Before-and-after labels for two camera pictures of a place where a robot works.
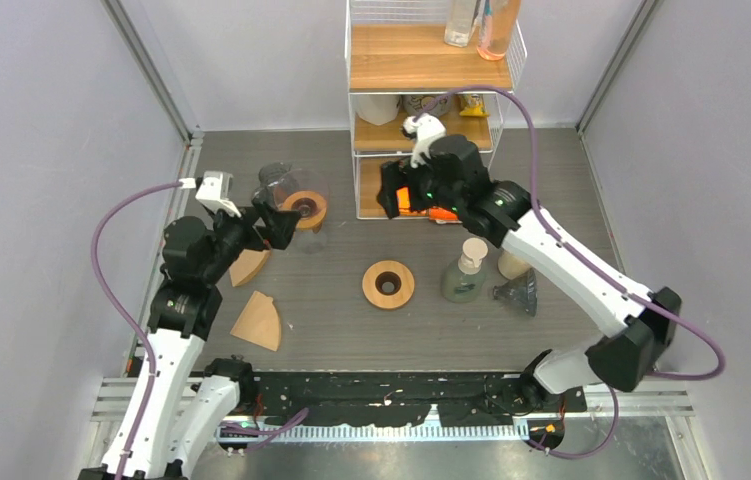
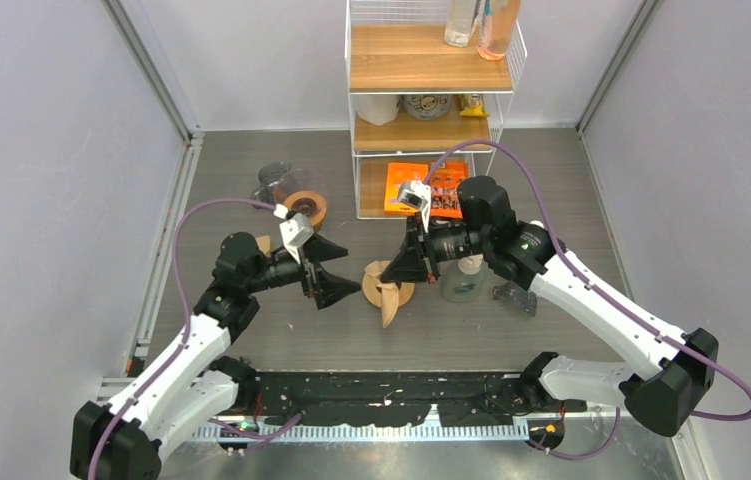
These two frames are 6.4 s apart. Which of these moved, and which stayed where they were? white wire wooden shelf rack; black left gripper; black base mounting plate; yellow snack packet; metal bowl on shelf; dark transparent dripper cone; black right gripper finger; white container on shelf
Moved: black left gripper; black right gripper finger
Stayed: yellow snack packet; dark transparent dripper cone; white wire wooden shelf rack; metal bowl on shelf; white container on shelf; black base mounting plate
